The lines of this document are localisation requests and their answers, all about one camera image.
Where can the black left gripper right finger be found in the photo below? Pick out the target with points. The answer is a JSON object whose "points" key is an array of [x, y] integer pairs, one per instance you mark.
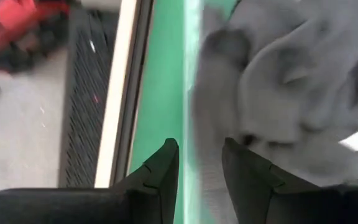
{"points": [[250, 186]]}

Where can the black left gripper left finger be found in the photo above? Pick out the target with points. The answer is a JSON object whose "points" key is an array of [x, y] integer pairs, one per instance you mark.
{"points": [[160, 183]]}

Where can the grey waffle towel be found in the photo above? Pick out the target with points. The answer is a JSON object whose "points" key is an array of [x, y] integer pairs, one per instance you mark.
{"points": [[275, 93]]}

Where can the clear plastic bin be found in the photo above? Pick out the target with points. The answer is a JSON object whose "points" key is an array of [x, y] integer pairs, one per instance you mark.
{"points": [[192, 77]]}

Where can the black perforated panel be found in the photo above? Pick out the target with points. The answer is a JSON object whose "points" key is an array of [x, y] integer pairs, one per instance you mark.
{"points": [[85, 109]]}

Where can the red power tool device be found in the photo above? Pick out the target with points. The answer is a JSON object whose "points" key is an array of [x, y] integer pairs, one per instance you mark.
{"points": [[5, 28]]}

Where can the black metal table frame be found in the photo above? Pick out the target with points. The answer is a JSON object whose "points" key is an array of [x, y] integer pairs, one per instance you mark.
{"points": [[135, 77]]}

